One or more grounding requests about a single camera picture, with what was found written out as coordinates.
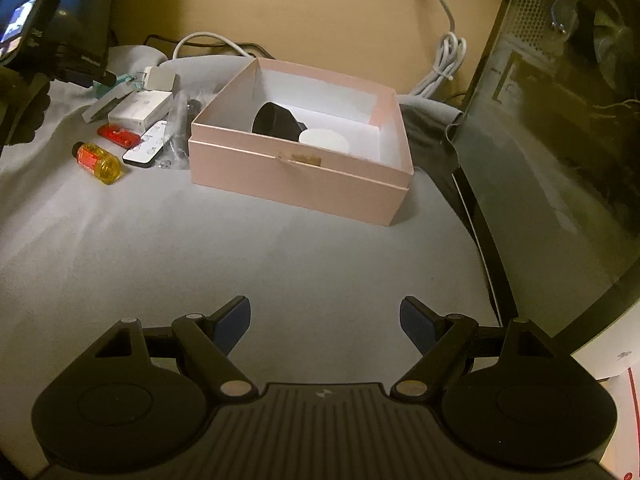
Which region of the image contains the black and white remote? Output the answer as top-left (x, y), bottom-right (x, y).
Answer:
top-left (122, 121), bottom-right (168, 167)

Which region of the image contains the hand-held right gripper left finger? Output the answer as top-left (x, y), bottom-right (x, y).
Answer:
top-left (95, 296), bottom-right (253, 399)

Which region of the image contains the dark grey cloth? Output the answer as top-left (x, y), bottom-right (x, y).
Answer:
top-left (397, 95), bottom-right (467, 213)

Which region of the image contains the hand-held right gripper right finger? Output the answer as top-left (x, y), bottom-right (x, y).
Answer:
top-left (390, 296), bottom-right (554, 401)

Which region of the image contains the white cable loop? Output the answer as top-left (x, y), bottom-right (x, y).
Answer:
top-left (172, 32), bottom-right (261, 62)

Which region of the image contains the light grey bedsheet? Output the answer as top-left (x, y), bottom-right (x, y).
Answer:
top-left (0, 45), bottom-right (502, 480)

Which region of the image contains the white small carton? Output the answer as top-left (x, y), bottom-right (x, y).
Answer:
top-left (108, 91), bottom-right (172, 131)

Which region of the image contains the clear plastic bag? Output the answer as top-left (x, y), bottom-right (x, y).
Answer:
top-left (157, 91), bottom-right (219, 171)

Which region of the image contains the grey flat packet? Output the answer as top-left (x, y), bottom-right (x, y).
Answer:
top-left (82, 94), bottom-right (127, 124)

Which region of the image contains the pink cardboard box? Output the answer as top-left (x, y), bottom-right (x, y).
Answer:
top-left (188, 57), bottom-right (414, 227)

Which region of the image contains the black cup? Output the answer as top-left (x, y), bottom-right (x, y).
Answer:
top-left (251, 102), bottom-right (307, 139)

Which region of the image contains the white box red stripe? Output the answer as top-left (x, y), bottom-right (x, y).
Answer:
top-left (570, 320), bottom-right (640, 480)

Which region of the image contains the white power cable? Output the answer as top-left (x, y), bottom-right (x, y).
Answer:
top-left (407, 0), bottom-right (469, 97)

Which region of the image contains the white charger adapter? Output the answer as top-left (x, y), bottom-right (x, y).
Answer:
top-left (143, 66), bottom-right (179, 94)

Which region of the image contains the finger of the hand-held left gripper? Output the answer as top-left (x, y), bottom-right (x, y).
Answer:
top-left (70, 67), bottom-right (119, 88)

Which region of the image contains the yellow oil bottle red label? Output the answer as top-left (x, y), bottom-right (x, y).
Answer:
top-left (72, 141), bottom-right (123, 185)

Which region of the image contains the teal small item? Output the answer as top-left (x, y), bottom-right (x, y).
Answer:
top-left (95, 76), bottom-right (137, 99)

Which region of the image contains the red flat packet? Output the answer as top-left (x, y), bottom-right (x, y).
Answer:
top-left (97, 124), bottom-right (141, 148)

